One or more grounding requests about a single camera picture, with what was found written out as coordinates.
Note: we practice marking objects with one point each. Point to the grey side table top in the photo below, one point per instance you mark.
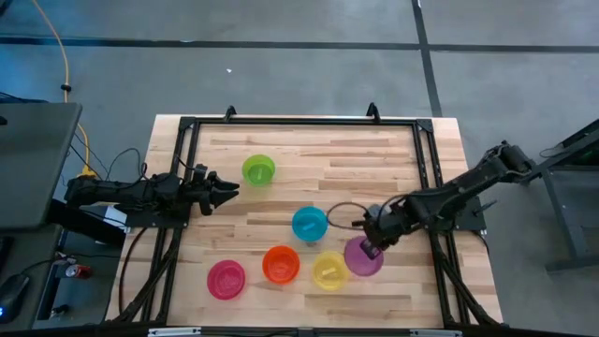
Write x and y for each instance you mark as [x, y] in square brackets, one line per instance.
[33, 164]

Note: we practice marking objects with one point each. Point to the orange plastic bowl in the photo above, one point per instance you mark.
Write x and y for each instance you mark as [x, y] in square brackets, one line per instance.
[281, 265]

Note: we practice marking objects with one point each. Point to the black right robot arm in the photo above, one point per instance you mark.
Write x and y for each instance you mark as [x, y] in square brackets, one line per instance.
[468, 182]

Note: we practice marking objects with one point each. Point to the black frame clamp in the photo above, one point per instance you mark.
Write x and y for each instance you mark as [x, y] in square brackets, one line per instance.
[229, 113]
[373, 112]

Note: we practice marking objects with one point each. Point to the blue plastic bowl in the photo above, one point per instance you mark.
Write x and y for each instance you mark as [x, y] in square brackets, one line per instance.
[304, 220]

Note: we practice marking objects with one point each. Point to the black metal table frame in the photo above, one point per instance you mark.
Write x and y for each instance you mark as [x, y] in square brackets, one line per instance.
[304, 121]

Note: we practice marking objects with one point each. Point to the green plastic bowl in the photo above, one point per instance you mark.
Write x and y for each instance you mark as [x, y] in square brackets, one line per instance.
[258, 171]

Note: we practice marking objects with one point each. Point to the pink plastic bowl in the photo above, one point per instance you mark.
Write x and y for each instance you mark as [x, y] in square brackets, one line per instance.
[226, 280]

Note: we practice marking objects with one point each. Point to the black metal stand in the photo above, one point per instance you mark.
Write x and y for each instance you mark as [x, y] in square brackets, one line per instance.
[559, 215]

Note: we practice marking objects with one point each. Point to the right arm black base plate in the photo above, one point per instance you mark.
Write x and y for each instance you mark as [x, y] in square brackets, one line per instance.
[472, 220]

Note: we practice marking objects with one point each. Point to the black computer mouse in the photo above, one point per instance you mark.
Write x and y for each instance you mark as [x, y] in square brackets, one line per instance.
[11, 295]

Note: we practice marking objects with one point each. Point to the yellow plastic bowl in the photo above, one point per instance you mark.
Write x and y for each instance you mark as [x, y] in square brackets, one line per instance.
[327, 273]

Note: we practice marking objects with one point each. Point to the red soda can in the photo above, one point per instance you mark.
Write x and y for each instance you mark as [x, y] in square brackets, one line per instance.
[77, 271]

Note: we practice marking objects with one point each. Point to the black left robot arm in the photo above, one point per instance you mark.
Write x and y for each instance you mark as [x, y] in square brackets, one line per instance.
[117, 192]

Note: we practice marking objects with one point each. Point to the purple plastic bowl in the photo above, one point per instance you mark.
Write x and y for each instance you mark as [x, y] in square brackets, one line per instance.
[360, 267]

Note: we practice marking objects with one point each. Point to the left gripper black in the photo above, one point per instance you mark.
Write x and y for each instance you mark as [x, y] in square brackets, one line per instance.
[201, 189]

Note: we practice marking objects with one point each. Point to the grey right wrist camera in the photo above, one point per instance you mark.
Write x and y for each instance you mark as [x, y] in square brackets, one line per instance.
[373, 211]

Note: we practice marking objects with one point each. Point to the black box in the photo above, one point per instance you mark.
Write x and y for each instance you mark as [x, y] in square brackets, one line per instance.
[84, 224]

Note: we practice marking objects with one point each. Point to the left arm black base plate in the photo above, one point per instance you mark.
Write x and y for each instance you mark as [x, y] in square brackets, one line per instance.
[154, 220]

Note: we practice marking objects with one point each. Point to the silver table edge bracket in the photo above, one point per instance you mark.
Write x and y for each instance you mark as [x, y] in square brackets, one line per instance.
[435, 332]
[175, 332]

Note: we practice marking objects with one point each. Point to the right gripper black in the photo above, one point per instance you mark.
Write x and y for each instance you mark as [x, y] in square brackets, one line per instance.
[384, 227]

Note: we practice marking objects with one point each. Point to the dark grey desk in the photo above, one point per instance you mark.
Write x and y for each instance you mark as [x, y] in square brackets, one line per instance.
[37, 253]

